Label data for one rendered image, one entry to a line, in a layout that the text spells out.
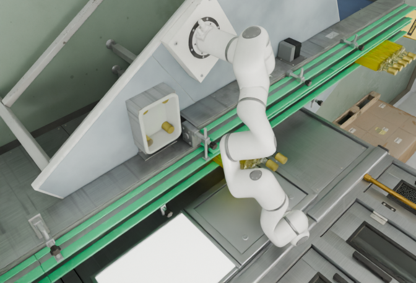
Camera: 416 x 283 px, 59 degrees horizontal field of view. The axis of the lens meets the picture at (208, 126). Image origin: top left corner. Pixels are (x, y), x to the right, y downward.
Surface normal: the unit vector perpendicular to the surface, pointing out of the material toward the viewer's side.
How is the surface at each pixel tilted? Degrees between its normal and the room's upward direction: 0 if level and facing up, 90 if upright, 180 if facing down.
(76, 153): 0
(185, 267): 90
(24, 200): 90
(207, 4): 5
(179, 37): 5
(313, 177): 90
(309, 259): 90
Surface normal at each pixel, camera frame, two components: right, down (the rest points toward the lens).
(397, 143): 0.05, -0.68
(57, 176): 0.67, 0.48
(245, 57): -0.38, -0.52
